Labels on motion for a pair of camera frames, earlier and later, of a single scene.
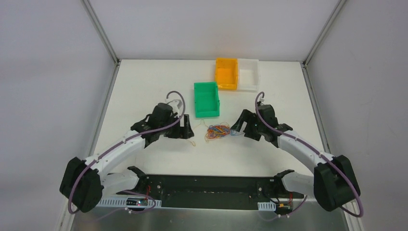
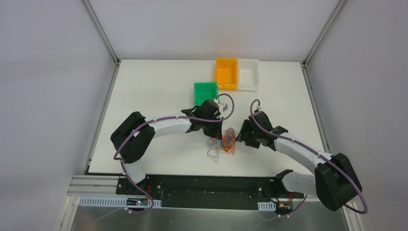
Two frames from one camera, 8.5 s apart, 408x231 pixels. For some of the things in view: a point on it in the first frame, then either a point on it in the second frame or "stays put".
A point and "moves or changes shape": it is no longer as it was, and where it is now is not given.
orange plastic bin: x=226 y=73 stays put
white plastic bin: x=248 y=72 stays put
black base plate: x=212 y=191 stays put
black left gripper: x=178 y=128 → x=214 y=129
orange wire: x=218 y=131 moves or changes shape
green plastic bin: x=207 y=99 stays put
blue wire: x=218 y=131 moves or changes shape
